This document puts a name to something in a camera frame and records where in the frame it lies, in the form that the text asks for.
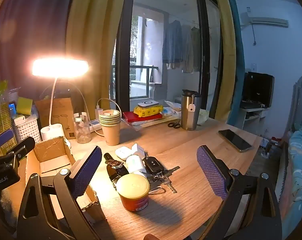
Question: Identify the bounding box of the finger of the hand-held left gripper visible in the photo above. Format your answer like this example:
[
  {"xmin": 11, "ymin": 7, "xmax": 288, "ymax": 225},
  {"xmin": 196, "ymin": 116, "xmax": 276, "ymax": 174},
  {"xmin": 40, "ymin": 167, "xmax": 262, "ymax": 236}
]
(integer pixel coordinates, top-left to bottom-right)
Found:
[
  {"xmin": 0, "ymin": 129, "xmax": 15, "ymax": 148},
  {"xmin": 0, "ymin": 136, "xmax": 36, "ymax": 167}
]

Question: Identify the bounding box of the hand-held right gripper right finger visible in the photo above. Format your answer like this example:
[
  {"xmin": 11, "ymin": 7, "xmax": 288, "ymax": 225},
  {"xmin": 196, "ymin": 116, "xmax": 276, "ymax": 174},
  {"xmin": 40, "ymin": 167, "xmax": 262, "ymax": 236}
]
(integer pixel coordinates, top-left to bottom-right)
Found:
[{"xmin": 196, "ymin": 144, "xmax": 283, "ymax": 240}]

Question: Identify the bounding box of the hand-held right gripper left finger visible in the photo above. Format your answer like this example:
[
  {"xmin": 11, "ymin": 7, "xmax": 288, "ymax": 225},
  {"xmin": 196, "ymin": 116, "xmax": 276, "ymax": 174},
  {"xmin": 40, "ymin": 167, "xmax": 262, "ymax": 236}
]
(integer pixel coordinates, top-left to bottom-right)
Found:
[{"xmin": 16, "ymin": 145, "xmax": 103, "ymax": 240}]

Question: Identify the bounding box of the torn cardboard box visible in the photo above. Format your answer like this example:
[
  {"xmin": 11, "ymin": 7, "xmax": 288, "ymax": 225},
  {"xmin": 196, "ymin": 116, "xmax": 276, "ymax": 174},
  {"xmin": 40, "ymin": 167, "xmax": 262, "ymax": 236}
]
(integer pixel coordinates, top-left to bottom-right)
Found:
[{"xmin": 25, "ymin": 135, "xmax": 107, "ymax": 222}]

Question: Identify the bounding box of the white pill bottle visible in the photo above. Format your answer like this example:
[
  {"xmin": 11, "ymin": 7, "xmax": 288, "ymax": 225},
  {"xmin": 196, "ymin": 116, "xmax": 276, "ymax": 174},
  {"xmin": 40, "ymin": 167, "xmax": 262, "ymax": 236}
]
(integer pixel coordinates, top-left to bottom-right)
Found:
[{"xmin": 126, "ymin": 155, "xmax": 148, "ymax": 178}]

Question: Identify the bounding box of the red can with yellow lid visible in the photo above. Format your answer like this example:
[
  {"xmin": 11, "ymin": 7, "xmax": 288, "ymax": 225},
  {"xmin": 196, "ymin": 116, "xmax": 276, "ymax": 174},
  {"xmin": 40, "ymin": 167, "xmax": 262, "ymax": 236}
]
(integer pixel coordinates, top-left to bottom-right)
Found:
[{"xmin": 116, "ymin": 174, "xmax": 150, "ymax": 212}]

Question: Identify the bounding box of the metal key bunch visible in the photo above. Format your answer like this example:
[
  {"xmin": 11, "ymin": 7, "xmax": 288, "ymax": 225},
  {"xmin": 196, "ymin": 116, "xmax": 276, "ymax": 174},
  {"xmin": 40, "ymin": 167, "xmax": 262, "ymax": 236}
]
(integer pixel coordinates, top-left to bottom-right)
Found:
[{"xmin": 147, "ymin": 166, "xmax": 180, "ymax": 194}]

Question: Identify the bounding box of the small white box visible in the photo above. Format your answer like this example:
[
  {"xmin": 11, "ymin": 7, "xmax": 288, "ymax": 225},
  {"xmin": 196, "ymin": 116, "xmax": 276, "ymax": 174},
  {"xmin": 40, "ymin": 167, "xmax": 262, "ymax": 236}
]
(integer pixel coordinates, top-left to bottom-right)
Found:
[{"xmin": 131, "ymin": 144, "xmax": 145, "ymax": 158}]

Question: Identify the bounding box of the white woven plastic basket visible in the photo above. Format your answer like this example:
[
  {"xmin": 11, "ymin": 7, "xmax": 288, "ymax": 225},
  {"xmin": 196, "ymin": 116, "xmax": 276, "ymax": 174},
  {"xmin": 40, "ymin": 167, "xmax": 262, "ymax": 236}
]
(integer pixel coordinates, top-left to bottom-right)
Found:
[{"xmin": 14, "ymin": 116, "xmax": 42, "ymax": 143}]

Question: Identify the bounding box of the green packet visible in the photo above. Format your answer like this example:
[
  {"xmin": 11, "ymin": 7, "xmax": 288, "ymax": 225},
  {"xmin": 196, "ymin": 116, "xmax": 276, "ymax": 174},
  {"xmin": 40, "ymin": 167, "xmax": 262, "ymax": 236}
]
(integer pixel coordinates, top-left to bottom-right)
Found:
[{"xmin": 0, "ymin": 80, "xmax": 16, "ymax": 140}]

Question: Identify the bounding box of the white desk lamp base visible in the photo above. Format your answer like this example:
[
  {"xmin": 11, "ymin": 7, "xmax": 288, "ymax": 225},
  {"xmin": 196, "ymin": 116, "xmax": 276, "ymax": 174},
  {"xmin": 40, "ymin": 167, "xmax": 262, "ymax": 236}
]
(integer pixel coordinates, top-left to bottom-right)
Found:
[{"xmin": 32, "ymin": 57, "xmax": 89, "ymax": 148}]

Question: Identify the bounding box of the black smartphone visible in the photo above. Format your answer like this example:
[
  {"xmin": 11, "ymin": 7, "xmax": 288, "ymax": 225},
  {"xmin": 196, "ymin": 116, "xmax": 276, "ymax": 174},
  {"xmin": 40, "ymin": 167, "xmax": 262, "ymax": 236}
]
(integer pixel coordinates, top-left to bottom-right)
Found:
[{"xmin": 218, "ymin": 129, "xmax": 252, "ymax": 153}]

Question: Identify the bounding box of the yellow green sponge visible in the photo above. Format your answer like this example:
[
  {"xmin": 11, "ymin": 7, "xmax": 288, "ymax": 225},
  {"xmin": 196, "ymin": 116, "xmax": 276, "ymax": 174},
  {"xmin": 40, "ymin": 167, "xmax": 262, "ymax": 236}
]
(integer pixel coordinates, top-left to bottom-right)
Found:
[{"xmin": 16, "ymin": 97, "xmax": 33, "ymax": 115}]

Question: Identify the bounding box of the clear glass jar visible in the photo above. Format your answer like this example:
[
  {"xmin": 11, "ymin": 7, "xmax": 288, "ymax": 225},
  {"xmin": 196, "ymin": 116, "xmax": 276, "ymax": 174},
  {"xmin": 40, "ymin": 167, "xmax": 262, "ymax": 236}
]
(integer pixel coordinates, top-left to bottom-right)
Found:
[{"xmin": 74, "ymin": 112, "xmax": 93, "ymax": 144}]

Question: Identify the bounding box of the white earbuds case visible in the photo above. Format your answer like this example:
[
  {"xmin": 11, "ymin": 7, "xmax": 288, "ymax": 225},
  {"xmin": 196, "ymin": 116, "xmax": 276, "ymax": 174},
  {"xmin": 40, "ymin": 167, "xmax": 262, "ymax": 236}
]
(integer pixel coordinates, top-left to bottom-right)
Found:
[{"xmin": 115, "ymin": 147, "xmax": 133, "ymax": 159}]

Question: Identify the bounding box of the stack of brown paper cups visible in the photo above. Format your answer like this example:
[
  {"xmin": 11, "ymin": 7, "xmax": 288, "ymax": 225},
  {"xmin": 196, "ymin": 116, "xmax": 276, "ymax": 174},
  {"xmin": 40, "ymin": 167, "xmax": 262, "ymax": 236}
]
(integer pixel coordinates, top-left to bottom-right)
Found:
[{"xmin": 99, "ymin": 109, "xmax": 121, "ymax": 146}]

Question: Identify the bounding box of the white power strip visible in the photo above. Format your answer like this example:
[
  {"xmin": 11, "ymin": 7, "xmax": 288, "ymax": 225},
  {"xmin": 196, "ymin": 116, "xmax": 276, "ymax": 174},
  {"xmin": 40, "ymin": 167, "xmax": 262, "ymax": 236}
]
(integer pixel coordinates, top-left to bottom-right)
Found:
[{"xmin": 87, "ymin": 119, "xmax": 103, "ymax": 133}]

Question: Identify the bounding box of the brown lamp packaging box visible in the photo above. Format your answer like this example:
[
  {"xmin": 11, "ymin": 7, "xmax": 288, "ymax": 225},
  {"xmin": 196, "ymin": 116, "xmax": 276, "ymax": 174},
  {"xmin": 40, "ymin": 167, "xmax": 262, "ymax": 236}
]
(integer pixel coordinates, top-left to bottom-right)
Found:
[{"xmin": 35, "ymin": 97, "xmax": 75, "ymax": 140}]

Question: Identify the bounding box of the pale green tissue pack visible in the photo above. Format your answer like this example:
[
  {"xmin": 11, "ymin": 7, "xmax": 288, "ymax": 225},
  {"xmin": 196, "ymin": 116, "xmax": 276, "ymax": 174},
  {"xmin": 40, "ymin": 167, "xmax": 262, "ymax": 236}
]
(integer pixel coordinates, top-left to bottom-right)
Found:
[{"xmin": 198, "ymin": 109, "xmax": 209, "ymax": 125}]

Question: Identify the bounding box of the stainless steel tumbler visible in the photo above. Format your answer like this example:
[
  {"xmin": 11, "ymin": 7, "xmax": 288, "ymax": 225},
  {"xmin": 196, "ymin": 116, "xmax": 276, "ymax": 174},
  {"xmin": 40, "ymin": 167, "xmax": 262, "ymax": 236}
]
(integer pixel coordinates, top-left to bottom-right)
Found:
[{"xmin": 181, "ymin": 89, "xmax": 201, "ymax": 131}]

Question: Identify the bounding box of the white television stand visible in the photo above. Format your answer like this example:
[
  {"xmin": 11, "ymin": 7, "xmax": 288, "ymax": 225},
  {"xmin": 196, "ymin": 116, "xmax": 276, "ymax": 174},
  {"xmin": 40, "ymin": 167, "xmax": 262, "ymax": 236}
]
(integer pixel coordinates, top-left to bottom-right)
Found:
[{"xmin": 239, "ymin": 102, "xmax": 264, "ymax": 131}]

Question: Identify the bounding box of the red book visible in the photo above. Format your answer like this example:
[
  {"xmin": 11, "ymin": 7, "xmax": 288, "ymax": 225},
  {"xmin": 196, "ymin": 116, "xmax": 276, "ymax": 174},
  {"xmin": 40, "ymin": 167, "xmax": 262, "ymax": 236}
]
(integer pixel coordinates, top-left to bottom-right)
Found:
[{"xmin": 123, "ymin": 111, "xmax": 164, "ymax": 123}]

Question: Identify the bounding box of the white wet wipes pack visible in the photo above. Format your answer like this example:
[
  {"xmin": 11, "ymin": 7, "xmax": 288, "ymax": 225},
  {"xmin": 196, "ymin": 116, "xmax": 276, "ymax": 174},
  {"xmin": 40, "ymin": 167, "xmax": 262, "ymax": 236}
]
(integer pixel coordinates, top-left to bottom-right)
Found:
[{"xmin": 163, "ymin": 101, "xmax": 182, "ymax": 117}]

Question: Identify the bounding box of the blue printed blanket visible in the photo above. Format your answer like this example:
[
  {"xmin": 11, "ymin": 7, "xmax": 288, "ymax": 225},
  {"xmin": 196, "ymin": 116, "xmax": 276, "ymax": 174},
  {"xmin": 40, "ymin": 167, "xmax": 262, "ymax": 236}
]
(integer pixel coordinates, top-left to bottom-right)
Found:
[{"xmin": 281, "ymin": 127, "xmax": 302, "ymax": 235}]

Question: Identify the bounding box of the yellow pouch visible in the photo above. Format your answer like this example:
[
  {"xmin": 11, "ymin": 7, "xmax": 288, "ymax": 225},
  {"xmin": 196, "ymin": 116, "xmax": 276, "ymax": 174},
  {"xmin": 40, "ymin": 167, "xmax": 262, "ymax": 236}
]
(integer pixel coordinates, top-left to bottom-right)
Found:
[{"xmin": 133, "ymin": 105, "xmax": 164, "ymax": 117}]

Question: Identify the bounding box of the small white grey device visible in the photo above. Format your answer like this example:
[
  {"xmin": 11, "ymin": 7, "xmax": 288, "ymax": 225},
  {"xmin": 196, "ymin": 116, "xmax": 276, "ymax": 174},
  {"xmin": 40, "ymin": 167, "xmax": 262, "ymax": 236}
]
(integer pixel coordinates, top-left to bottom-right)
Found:
[{"xmin": 137, "ymin": 100, "xmax": 159, "ymax": 108}]

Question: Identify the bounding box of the black television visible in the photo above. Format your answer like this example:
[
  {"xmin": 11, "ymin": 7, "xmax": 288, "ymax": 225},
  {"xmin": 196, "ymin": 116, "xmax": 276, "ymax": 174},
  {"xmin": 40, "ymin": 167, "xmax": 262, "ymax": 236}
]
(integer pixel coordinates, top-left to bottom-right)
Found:
[{"xmin": 242, "ymin": 72, "xmax": 275, "ymax": 108}]

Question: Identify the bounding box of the teal curtain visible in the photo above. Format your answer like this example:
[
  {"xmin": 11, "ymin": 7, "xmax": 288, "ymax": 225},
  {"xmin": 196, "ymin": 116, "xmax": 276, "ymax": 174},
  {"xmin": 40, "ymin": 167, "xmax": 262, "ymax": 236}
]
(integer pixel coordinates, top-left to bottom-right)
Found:
[{"xmin": 226, "ymin": 0, "xmax": 245, "ymax": 130}]

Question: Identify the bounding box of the dark blue curtain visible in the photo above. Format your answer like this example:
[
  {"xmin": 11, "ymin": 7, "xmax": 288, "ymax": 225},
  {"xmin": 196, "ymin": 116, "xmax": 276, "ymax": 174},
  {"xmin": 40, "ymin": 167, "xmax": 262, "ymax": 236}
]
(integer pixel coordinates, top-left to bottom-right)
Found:
[{"xmin": 0, "ymin": 0, "xmax": 79, "ymax": 98}]

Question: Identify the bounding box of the grey padded headboard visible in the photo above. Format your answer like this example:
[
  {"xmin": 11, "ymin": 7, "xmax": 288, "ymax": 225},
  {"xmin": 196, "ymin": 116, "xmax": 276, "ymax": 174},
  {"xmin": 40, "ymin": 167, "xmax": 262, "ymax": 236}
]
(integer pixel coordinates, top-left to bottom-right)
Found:
[{"xmin": 292, "ymin": 72, "xmax": 302, "ymax": 131}]

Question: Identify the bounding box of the yellow curtain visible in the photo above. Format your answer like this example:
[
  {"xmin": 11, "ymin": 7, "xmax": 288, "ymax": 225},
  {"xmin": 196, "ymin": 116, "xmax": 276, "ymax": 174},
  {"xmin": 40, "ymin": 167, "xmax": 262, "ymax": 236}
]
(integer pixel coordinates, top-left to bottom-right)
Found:
[
  {"xmin": 66, "ymin": 0, "xmax": 131, "ymax": 102},
  {"xmin": 212, "ymin": 0, "xmax": 237, "ymax": 123}
]

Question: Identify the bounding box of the black balcony railing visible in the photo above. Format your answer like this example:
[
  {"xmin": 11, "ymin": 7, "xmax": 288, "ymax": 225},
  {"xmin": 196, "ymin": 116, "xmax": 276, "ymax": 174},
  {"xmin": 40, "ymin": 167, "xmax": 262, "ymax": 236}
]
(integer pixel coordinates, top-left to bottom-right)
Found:
[{"xmin": 111, "ymin": 65, "xmax": 159, "ymax": 98}]

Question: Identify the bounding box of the hanging beige shirt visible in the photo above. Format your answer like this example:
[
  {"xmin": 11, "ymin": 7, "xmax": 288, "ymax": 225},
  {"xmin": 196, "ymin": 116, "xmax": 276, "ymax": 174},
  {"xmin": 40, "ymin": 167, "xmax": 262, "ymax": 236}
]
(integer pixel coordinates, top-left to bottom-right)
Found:
[{"xmin": 181, "ymin": 25, "xmax": 200, "ymax": 73}]

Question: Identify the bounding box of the hanging blue shirt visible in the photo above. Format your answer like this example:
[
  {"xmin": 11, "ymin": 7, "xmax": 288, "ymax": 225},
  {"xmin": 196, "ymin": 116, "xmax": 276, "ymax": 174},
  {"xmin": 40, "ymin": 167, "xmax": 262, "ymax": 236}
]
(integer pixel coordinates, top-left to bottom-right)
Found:
[{"xmin": 162, "ymin": 20, "xmax": 182, "ymax": 65}]

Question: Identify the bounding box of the white air conditioner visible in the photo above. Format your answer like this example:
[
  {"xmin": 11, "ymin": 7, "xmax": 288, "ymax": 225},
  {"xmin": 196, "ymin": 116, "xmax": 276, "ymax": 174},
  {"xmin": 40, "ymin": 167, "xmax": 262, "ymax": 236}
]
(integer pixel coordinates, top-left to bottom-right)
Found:
[{"xmin": 239, "ymin": 12, "xmax": 289, "ymax": 28}]

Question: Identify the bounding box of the white charger with cable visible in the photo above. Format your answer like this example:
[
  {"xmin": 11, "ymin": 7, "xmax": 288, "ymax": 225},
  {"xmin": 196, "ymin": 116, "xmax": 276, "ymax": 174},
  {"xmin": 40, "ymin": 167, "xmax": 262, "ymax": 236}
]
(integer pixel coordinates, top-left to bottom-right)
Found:
[{"xmin": 95, "ymin": 98, "xmax": 117, "ymax": 120}]

